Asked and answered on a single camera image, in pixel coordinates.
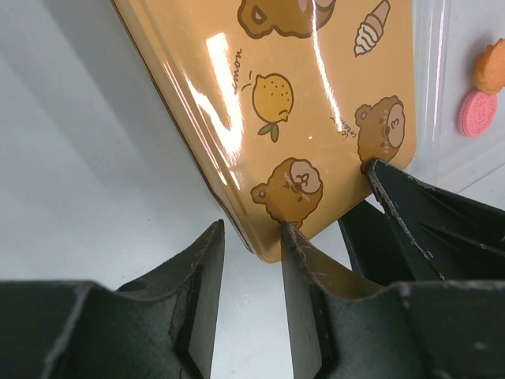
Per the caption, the orange flower cookie lower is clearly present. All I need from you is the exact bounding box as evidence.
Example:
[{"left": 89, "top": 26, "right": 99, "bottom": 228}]
[{"left": 473, "top": 38, "right": 504, "bottom": 95}]

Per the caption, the pink sandwich cookie lower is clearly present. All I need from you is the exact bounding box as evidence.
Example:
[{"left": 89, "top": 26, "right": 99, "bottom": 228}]
[{"left": 458, "top": 89, "right": 498, "bottom": 137}]

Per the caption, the silver tin lid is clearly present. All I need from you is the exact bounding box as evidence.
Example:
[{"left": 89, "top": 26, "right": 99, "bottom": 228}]
[{"left": 114, "top": 1, "right": 417, "bottom": 263}]

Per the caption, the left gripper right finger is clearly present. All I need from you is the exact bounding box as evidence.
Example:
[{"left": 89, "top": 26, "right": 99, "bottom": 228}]
[{"left": 281, "top": 223, "right": 504, "bottom": 378}]

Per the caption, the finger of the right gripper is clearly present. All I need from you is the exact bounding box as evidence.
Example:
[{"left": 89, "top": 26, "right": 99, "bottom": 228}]
[
  {"left": 339, "top": 201, "right": 414, "bottom": 287},
  {"left": 366, "top": 159, "right": 504, "bottom": 280}
]

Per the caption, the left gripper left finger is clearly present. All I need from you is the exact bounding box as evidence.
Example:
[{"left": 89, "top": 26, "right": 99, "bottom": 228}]
[{"left": 1, "top": 220, "right": 225, "bottom": 378}]

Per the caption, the clear plastic tray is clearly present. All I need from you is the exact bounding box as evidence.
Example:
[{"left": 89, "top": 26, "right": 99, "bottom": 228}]
[{"left": 408, "top": 1, "right": 504, "bottom": 196}]

